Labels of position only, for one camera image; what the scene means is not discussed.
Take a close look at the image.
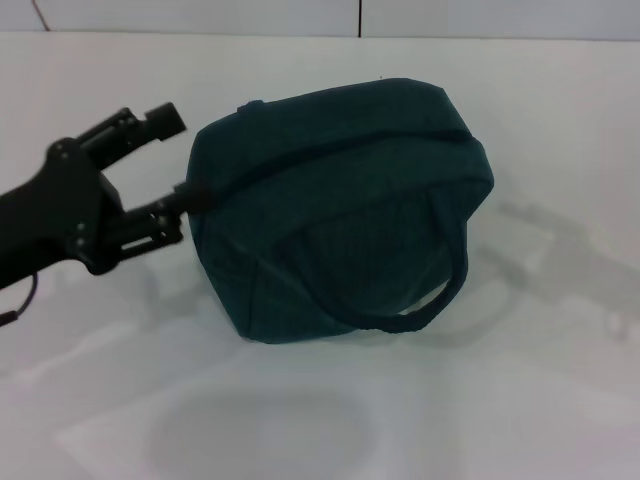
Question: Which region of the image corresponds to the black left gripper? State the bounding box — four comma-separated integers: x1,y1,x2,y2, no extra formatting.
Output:
0,101,222,292

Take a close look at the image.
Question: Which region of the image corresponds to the dark teal insulated lunch bag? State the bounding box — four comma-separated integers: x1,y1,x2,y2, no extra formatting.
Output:
186,76,497,347

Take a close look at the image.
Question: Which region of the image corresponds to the left gripper cable with plug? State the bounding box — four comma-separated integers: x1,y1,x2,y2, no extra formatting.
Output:
0,272,41,330

